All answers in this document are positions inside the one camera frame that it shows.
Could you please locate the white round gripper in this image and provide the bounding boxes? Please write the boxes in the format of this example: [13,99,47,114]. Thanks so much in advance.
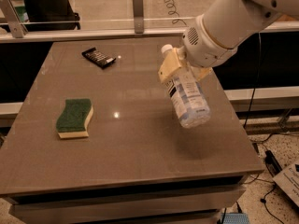
[158,15,237,84]

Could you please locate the clear blue-label plastic bottle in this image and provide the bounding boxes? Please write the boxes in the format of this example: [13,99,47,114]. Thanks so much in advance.
[160,43,212,130]

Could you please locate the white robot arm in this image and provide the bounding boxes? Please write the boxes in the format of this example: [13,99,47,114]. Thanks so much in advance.
[158,0,299,83]

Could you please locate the black snack wrapper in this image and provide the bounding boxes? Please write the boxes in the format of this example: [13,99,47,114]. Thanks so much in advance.
[82,48,116,69]

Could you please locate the green yellow sponge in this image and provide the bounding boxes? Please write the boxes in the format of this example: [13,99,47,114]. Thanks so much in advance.
[56,99,93,139]

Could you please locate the black power adapter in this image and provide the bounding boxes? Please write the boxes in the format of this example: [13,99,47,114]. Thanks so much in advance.
[264,150,282,175]

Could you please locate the grey cabinet drawers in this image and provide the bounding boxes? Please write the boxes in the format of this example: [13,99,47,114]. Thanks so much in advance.
[9,180,245,224]

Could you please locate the white printed sign board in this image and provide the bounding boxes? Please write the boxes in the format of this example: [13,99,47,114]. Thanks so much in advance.
[273,160,299,207]

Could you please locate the blue foot pedal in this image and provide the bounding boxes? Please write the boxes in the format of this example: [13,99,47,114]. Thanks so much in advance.
[221,213,250,224]

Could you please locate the coiled black cable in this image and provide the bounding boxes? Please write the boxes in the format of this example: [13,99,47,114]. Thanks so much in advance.
[156,0,188,27]

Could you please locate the centre metal glass bracket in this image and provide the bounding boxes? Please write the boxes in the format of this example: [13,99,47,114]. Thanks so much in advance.
[133,0,144,34]

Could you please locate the metal glass bracket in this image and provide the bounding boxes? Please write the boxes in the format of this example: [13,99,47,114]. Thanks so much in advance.
[133,0,144,34]
[0,0,27,38]

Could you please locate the black floor cable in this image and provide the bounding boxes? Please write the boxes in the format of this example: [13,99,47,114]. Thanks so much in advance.
[242,171,286,224]

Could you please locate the left metal glass bracket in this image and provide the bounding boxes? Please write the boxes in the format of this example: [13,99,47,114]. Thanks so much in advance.
[0,0,27,38]

